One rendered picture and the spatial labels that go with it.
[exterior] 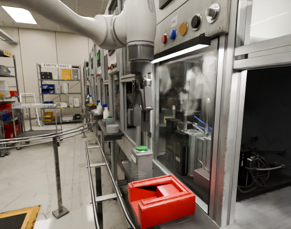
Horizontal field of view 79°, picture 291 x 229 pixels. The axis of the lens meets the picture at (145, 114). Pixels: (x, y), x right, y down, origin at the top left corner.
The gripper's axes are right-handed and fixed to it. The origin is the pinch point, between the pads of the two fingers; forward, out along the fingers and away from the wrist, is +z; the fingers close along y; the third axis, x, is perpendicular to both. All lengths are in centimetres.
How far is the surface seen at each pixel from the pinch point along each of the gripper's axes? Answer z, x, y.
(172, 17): -34.1, -9.6, -4.0
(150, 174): 18.7, -1.7, -4.3
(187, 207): 19.7, -4.7, -22.5
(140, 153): 10.6, 1.7, -3.8
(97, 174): 38, 13, 41
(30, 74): -53, 174, 704
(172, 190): 18.1, -3.8, -16.2
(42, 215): 114, 60, 124
